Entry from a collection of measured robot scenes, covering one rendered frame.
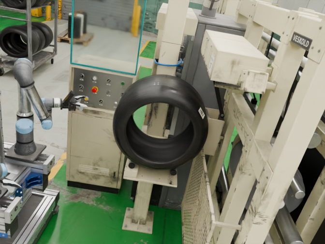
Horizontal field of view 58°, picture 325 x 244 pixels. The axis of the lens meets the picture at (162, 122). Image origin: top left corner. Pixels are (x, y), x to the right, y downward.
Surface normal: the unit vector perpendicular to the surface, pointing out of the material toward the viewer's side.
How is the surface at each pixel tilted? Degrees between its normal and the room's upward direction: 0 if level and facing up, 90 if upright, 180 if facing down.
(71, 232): 0
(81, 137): 90
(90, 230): 0
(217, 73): 90
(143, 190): 90
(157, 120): 90
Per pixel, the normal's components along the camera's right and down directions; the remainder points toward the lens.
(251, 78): 0.01, 0.14
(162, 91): 0.02, -0.37
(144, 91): -0.26, -0.33
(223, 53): -0.04, 0.44
